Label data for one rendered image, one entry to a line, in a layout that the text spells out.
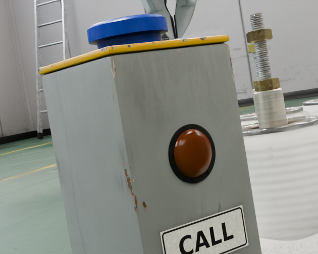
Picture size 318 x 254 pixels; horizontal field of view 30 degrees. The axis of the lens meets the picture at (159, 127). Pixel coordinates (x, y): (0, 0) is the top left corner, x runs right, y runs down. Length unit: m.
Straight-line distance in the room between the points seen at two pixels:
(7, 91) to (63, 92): 7.94
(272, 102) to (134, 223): 0.23
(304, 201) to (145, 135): 0.20
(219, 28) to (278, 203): 6.69
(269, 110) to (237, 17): 6.58
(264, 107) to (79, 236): 0.21
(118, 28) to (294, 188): 0.20
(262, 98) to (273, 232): 0.10
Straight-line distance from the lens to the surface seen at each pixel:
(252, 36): 0.46
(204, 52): 0.28
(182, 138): 0.26
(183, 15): 0.55
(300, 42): 6.84
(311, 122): 0.44
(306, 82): 6.83
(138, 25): 0.28
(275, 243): 0.41
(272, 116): 0.46
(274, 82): 0.46
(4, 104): 8.14
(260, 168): 0.43
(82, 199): 0.29
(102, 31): 0.28
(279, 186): 0.43
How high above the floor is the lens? 0.29
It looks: 3 degrees down
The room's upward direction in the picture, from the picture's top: 9 degrees counter-clockwise
